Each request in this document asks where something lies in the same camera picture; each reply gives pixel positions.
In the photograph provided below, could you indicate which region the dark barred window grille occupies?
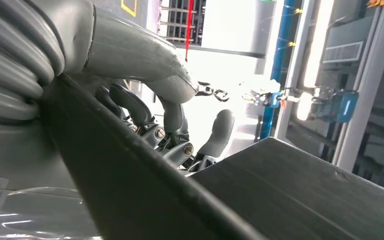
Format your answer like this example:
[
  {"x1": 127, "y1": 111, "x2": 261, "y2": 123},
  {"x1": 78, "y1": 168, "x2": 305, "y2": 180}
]
[{"x1": 159, "y1": 0, "x2": 207, "y2": 46}]

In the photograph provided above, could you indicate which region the metal hook chain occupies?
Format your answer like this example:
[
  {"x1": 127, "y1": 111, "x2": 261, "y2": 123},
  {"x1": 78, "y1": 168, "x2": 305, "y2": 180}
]
[{"x1": 195, "y1": 80, "x2": 231, "y2": 103}]

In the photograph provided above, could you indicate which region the white pillar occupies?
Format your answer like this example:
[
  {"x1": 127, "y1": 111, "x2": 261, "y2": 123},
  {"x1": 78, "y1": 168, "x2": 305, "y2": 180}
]
[{"x1": 274, "y1": 0, "x2": 315, "y2": 142}]

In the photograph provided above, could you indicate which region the grey pillar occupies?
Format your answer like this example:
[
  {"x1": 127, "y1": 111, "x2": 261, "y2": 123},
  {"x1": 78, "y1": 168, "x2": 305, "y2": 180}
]
[{"x1": 332, "y1": 0, "x2": 384, "y2": 173}]

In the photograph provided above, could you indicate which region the grey vent grille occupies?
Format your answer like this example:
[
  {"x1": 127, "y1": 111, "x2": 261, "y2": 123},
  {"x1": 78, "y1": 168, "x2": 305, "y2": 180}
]
[{"x1": 322, "y1": 40, "x2": 366, "y2": 64}]

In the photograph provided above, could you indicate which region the red hanging strap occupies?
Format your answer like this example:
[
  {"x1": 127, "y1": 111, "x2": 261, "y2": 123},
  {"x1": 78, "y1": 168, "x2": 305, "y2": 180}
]
[{"x1": 183, "y1": 0, "x2": 195, "y2": 63}]

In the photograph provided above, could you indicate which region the blue pillar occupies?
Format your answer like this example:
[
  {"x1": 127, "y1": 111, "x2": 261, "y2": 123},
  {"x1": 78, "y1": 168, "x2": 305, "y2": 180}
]
[{"x1": 259, "y1": 0, "x2": 297, "y2": 141}]

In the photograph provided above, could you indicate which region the large blue hoist box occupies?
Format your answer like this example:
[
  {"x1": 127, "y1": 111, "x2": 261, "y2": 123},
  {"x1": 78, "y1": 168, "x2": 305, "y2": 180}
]
[{"x1": 316, "y1": 90, "x2": 360, "y2": 124}]

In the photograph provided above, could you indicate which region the small blue hoist box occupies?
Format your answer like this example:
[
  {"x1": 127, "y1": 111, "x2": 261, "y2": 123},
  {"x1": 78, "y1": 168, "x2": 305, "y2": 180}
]
[{"x1": 266, "y1": 92, "x2": 283, "y2": 109}]

